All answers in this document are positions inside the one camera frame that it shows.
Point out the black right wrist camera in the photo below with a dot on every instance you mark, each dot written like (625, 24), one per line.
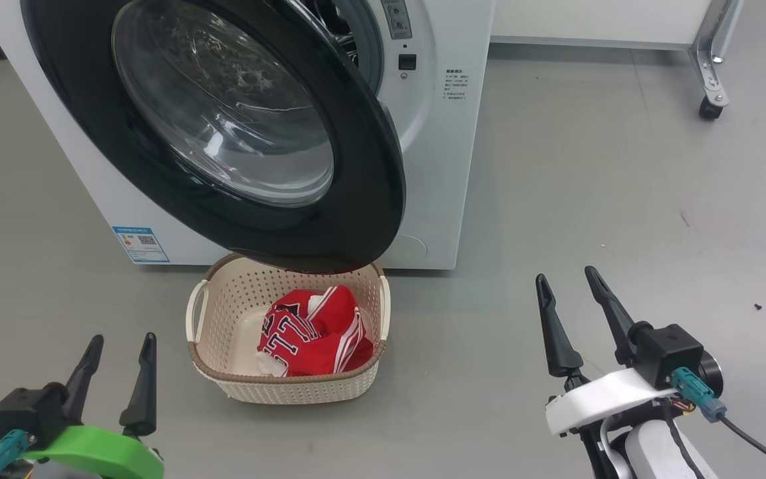
(672, 352)

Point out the grey warning label sticker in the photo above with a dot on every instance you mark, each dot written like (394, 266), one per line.
(397, 18)

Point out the white washing machine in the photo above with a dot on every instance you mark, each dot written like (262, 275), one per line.
(449, 166)

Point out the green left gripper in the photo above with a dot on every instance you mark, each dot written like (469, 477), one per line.
(110, 452)

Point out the blue energy label sticker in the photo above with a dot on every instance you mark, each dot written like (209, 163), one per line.
(141, 245)

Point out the red jersey with white stripes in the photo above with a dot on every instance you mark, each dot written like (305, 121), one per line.
(323, 339)

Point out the metal cart leg with caster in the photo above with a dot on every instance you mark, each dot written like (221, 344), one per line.
(712, 73)

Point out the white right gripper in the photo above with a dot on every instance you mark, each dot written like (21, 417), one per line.
(606, 399)

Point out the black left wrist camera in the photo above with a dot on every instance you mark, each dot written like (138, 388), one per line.
(24, 412)

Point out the red garment with white lettering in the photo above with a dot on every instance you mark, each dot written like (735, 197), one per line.
(268, 364)

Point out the cream perforated laundry basket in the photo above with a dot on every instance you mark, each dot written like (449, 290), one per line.
(230, 313)

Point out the black glass washing machine door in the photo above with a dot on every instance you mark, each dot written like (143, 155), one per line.
(356, 166)

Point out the white cart panel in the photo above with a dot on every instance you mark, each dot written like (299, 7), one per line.
(596, 20)

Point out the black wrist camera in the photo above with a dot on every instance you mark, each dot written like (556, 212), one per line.
(24, 412)
(672, 352)

